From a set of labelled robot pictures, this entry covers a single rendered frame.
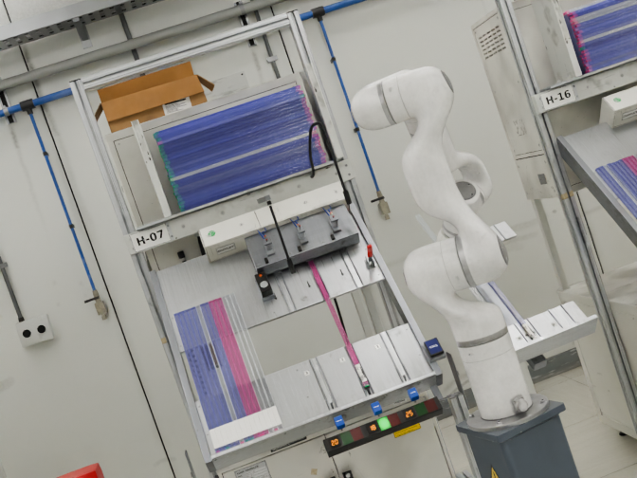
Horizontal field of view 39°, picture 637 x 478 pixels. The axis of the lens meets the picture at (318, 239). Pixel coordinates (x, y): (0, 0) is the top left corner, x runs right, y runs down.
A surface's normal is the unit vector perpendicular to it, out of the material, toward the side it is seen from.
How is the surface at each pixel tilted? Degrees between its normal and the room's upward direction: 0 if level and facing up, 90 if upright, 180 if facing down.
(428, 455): 90
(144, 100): 80
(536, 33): 90
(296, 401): 48
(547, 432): 90
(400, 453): 90
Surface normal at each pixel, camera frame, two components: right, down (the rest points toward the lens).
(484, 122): 0.14, 0.02
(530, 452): 0.36, -0.07
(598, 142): -0.14, -0.66
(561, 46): -0.94, 0.33
